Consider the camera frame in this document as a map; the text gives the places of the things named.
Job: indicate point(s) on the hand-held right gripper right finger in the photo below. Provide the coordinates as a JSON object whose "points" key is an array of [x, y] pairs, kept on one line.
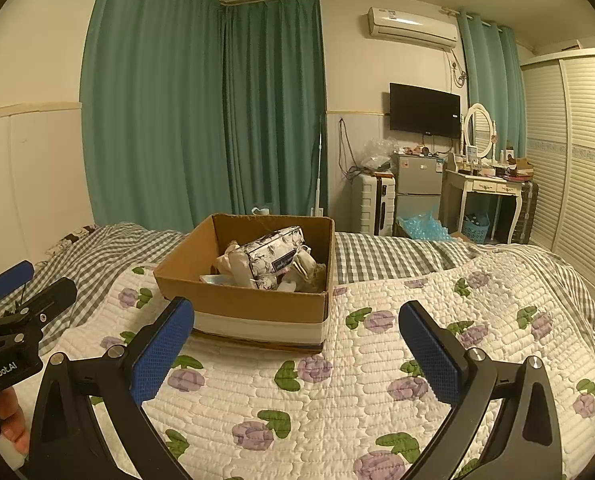
{"points": [[430, 355]]}

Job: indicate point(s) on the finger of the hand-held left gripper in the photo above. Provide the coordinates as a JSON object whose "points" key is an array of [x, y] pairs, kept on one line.
{"points": [[12, 274], [52, 296]]}

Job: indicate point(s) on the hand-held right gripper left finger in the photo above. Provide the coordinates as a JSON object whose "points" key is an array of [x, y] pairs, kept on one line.
{"points": [[162, 350]]}

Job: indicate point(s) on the brown cardboard box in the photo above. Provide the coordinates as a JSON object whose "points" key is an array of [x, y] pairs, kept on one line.
{"points": [[237, 310]]}

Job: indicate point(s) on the cream socks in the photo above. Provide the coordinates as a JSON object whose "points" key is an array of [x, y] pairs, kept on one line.
{"points": [[230, 265]]}

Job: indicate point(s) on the white sock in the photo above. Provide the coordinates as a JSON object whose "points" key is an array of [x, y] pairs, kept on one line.
{"points": [[307, 267]]}

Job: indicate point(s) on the person's left hand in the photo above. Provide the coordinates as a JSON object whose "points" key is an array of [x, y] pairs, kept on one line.
{"points": [[10, 417]]}

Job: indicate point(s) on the brown patterned cloth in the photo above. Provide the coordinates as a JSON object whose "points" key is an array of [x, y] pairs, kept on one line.
{"points": [[72, 239]]}

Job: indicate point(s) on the white floral quilt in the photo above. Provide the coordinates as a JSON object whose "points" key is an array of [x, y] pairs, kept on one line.
{"points": [[337, 410]]}

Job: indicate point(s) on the blue plastic bag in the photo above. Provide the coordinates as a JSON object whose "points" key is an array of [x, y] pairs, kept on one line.
{"points": [[422, 225]]}

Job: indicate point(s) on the blue plastic basket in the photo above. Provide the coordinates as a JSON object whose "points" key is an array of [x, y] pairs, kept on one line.
{"points": [[476, 227]]}

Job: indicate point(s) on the white suitcase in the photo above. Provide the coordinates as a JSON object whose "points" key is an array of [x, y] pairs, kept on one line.
{"points": [[372, 205]]}

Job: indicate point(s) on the silver mini fridge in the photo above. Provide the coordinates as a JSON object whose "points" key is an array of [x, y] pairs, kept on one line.
{"points": [[417, 185]]}

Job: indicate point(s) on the dark suitcase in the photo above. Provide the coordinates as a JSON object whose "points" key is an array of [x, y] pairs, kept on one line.
{"points": [[525, 210]]}

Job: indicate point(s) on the white dressing table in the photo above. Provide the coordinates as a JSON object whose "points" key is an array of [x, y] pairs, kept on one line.
{"points": [[482, 187]]}

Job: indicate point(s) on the clear plastic bag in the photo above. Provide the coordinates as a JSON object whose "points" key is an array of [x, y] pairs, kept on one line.
{"points": [[377, 155]]}

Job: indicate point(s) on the white mop pole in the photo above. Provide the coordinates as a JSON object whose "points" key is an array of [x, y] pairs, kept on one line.
{"points": [[319, 170]]}

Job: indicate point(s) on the wide teal curtain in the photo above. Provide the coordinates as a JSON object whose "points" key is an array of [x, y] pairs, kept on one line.
{"points": [[152, 100]]}

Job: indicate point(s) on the white oval mirror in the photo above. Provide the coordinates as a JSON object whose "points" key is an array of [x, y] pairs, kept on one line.
{"points": [[479, 130]]}

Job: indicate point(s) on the white louvred wardrobe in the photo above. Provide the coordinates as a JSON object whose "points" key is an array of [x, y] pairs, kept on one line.
{"points": [[572, 160]]}

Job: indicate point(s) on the teal corner curtain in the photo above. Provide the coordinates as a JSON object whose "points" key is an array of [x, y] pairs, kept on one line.
{"points": [[272, 110]]}

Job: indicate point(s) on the narrow teal curtain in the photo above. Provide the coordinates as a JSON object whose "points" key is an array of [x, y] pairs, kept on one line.
{"points": [[492, 75]]}

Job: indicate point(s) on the white air conditioner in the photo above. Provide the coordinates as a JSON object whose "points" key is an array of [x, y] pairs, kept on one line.
{"points": [[410, 27]]}

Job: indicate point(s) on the black wall television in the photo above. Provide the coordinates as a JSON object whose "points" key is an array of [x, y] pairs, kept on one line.
{"points": [[425, 110]]}

